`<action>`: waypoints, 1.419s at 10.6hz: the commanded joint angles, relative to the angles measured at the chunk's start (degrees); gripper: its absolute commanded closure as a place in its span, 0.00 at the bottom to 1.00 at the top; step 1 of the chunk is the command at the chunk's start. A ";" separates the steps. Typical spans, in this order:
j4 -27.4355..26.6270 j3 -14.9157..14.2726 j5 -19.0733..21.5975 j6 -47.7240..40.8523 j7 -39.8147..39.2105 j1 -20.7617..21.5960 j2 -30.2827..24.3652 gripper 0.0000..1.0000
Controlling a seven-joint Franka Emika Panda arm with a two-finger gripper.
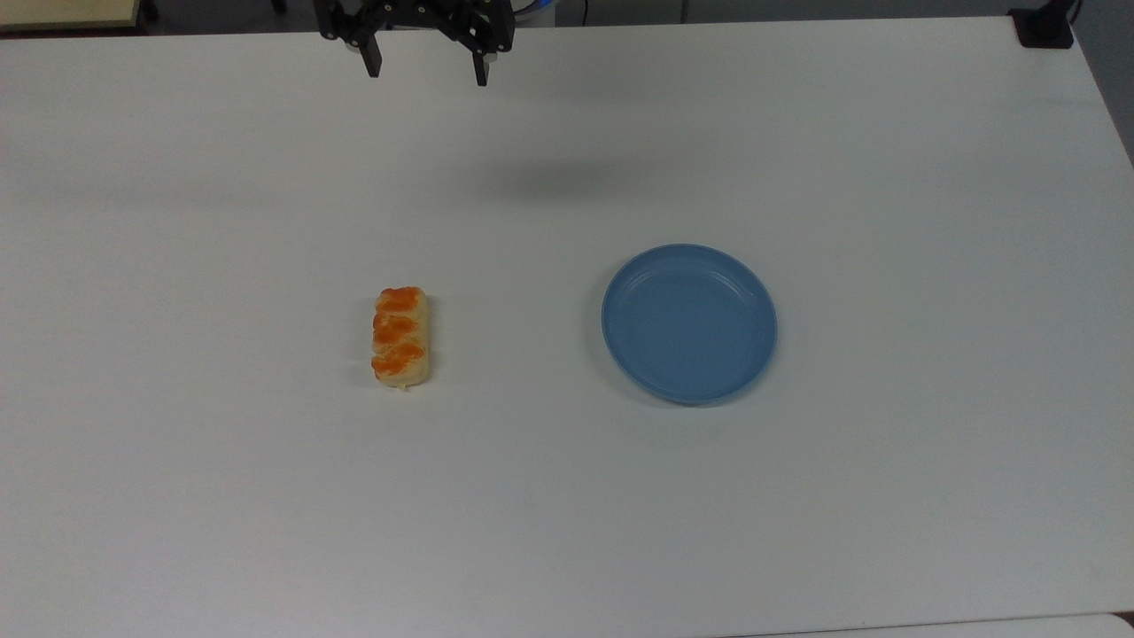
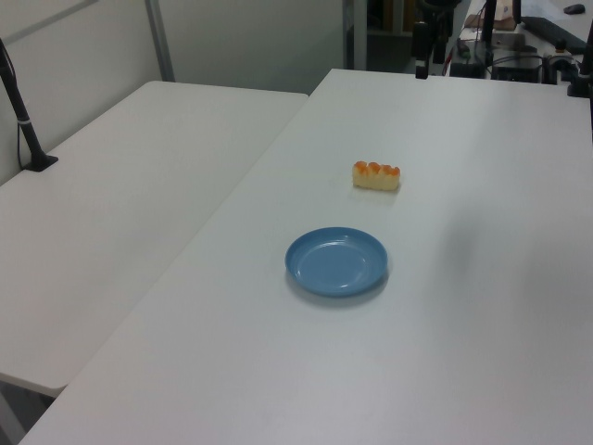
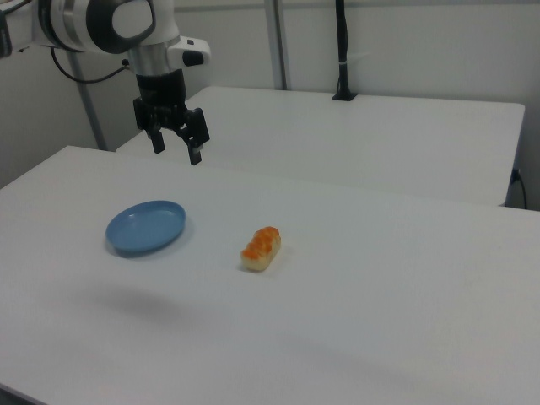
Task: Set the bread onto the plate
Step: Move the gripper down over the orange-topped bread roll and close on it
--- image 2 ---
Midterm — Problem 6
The grey metal frame post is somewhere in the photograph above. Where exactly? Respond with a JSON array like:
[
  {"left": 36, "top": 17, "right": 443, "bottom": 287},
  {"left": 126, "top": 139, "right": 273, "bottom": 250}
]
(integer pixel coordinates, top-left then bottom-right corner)
[{"left": 145, "top": 0, "right": 177, "bottom": 84}]

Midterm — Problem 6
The black keyboard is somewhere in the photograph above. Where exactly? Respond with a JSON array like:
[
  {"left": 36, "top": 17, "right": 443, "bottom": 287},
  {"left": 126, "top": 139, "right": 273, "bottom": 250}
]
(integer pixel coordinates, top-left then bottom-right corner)
[{"left": 520, "top": 16, "right": 588, "bottom": 53}]

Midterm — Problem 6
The yellow bread with orange top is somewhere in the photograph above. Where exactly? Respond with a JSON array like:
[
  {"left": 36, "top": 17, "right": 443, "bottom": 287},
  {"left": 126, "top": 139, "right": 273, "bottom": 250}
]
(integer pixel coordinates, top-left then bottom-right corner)
[{"left": 352, "top": 160, "right": 402, "bottom": 193}]

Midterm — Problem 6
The black pole stand with base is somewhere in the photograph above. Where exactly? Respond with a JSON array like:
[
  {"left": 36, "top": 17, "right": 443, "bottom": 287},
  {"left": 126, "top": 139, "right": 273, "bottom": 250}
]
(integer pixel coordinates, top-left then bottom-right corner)
[{"left": 0, "top": 36, "right": 59, "bottom": 174}]

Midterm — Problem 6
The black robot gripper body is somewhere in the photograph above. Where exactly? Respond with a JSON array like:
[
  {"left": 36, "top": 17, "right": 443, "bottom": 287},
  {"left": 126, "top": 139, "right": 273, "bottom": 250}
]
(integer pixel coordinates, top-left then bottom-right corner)
[{"left": 418, "top": 0, "right": 461, "bottom": 30}]

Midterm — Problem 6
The blue round plate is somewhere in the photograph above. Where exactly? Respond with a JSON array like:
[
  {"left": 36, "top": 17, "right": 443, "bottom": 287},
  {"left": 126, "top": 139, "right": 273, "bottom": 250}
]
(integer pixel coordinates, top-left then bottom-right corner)
[{"left": 284, "top": 226, "right": 389, "bottom": 298}]

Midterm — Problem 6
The black upright pole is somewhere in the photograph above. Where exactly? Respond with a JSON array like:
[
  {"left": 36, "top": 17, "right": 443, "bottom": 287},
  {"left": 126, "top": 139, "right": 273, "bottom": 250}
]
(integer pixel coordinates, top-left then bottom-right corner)
[{"left": 481, "top": 0, "right": 498, "bottom": 49}]

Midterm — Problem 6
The black clamp camera stand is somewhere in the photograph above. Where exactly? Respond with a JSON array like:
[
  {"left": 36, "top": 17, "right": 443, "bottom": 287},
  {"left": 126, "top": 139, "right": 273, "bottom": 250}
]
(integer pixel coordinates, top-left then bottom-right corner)
[{"left": 565, "top": 32, "right": 593, "bottom": 99}]

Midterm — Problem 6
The black electronics box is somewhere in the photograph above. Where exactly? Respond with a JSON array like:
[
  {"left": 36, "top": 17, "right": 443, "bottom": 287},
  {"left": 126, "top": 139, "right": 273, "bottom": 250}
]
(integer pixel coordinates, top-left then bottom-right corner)
[{"left": 490, "top": 55, "right": 544, "bottom": 84}]

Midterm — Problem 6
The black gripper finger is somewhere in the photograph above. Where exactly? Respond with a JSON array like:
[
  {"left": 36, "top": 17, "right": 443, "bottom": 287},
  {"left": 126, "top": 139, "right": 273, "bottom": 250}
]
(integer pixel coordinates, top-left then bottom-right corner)
[
  {"left": 412, "top": 21, "right": 431, "bottom": 80},
  {"left": 432, "top": 20, "right": 449, "bottom": 65}
]

